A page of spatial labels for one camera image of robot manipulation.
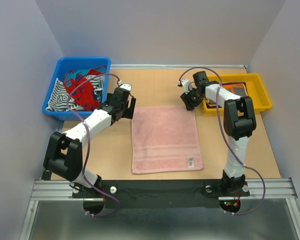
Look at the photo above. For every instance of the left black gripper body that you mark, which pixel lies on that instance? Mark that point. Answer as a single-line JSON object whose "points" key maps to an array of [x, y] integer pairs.
{"points": [[127, 112]]}

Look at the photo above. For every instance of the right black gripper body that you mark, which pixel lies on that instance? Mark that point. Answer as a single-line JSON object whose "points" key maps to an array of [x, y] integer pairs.
{"points": [[192, 99]]}

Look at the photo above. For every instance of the purple towel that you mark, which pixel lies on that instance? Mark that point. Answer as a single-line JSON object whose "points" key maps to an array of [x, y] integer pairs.
{"points": [[212, 106]]}

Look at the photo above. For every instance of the pink towel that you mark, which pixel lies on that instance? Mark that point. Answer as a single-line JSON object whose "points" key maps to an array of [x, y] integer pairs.
{"points": [[165, 139]]}

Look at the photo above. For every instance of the orange towel with grey spots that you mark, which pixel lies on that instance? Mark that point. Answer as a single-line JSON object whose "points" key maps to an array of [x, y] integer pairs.
{"points": [[237, 89]]}

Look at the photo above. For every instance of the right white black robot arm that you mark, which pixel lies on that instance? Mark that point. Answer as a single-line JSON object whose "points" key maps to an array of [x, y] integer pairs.
{"points": [[236, 118]]}

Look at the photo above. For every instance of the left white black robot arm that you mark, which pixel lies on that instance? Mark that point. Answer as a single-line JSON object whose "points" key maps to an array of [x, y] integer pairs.
{"points": [[64, 154]]}

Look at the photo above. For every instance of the red teal towel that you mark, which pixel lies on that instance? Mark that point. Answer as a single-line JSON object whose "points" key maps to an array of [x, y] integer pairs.
{"points": [[89, 95]]}

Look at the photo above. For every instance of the grey white striped towel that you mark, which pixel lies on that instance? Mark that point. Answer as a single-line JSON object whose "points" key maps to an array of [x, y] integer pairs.
{"points": [[57, 99]]}

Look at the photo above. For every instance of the yellow plastic tray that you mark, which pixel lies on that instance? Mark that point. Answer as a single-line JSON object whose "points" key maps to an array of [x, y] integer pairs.
{"points": [[255, 89]]}

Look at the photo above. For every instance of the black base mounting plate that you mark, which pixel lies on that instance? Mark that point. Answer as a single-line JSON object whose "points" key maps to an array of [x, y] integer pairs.
{"points": [[158, 194]]}

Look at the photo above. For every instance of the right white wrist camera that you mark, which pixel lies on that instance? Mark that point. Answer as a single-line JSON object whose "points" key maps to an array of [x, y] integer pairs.
{"points": [[186, 84]]}

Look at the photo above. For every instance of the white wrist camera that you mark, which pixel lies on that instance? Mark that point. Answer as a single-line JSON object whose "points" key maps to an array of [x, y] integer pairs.
{"points": [[186, 84], [124, 86]]}

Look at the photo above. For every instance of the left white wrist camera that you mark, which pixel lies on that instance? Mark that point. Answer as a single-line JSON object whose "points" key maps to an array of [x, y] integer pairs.
{"points": [[124, 86]]}

